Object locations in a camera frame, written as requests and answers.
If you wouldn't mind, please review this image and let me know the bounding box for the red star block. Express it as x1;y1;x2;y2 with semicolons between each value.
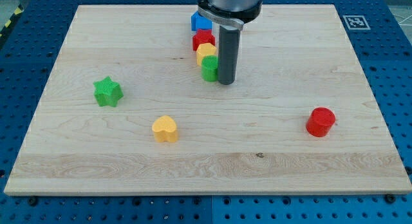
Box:
192;29;216;51

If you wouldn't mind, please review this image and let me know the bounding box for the red cylinder block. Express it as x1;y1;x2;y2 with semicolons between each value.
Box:
306;107;336;137

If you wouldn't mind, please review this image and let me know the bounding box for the green star block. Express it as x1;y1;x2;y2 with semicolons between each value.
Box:
93;76;124;107

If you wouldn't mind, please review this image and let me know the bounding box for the wooden board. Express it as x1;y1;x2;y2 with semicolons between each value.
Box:
5;5;411;196

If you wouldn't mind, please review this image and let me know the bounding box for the yellow heart block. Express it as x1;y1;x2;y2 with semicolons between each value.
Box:
151;115;179;143

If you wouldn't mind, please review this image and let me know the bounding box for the green cylinder block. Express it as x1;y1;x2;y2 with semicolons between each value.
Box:
201;55;218;82

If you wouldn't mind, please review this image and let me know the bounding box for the yellow black hazard tape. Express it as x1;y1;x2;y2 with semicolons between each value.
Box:
1;4;24;38

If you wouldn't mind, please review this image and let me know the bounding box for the white fiducial marker tag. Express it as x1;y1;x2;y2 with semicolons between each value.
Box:
343;15;370;30

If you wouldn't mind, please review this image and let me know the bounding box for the yellow hexagon block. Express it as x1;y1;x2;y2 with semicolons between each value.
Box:
196;42;217;66

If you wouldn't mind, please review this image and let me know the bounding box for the blue block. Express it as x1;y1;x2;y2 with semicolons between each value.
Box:
191;12;212;32

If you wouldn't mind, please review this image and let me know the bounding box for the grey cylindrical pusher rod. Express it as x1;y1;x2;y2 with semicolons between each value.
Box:
218;25;240;85

